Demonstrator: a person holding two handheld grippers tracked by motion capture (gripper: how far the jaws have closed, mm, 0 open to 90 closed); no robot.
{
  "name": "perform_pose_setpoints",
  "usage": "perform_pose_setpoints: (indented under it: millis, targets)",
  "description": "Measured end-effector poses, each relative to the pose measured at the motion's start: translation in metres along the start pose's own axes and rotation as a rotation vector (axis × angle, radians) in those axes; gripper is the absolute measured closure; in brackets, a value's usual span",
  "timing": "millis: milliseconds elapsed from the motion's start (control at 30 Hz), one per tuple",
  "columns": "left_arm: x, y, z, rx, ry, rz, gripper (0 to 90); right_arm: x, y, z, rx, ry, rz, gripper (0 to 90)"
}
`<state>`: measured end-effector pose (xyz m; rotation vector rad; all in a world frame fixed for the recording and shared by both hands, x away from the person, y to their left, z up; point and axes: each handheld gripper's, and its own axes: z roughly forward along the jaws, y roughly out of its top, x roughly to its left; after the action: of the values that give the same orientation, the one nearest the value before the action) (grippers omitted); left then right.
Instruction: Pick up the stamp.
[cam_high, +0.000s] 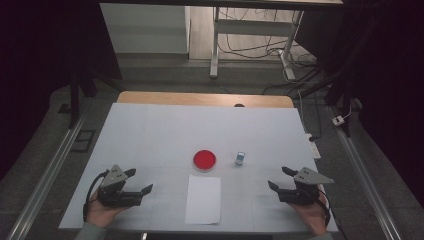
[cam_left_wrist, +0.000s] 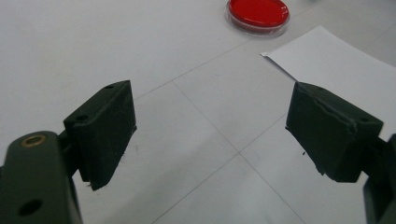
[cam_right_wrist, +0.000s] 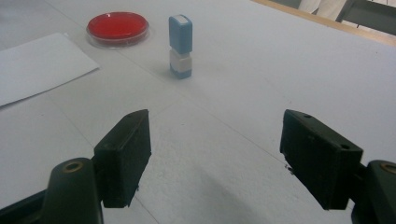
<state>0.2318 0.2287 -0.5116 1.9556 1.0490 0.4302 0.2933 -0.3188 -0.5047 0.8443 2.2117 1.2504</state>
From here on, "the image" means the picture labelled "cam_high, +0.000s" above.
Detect person's right hand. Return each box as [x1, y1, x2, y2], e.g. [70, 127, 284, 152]
[289, 192, 330, 237]

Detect large white table cover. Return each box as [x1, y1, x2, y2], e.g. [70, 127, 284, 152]
[59, 102, 339, 233]

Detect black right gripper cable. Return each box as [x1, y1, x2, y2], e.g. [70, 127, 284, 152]
[318, 189, 333, 229]

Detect black stand leg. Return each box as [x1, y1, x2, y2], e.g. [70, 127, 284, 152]
[68, 74, 81, 130]

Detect white power strip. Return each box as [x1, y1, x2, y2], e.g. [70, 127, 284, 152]
[304, 133, 322, 160]

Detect aluminium floor rail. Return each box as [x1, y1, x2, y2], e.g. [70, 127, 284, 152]
[328, 106, 404, 240]
[5, 109, 92, 240]

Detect black floor cable tangle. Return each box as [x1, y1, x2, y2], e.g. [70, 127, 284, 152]
[218, 8, 318, 68]

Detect white desk frame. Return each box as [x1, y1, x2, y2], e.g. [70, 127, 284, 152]
[209, 6, 305, 81]

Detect person's left hand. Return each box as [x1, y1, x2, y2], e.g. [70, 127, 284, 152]
[85, 188, 129, 229]

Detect red petri dish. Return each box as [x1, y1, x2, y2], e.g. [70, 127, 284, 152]
[192, 149, 217, 173]

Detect thick black floor cable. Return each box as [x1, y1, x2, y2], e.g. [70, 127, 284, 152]
[262, 66, 323, 97]

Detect white paper sheet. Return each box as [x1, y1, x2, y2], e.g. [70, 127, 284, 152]
[184, 174, 222, 225]

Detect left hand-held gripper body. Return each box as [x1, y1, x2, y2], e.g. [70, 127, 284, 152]
[96, 164, 144, 208]

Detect black curtain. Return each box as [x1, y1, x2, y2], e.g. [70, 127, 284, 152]
[294, 0, 424, 208]
[0, 0, 123, 181]

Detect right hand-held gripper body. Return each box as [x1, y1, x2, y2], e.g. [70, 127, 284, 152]
[278, 167, 335, 206]

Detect white cabinet panel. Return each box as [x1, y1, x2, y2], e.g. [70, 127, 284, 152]
[99, 3, 191, 54]

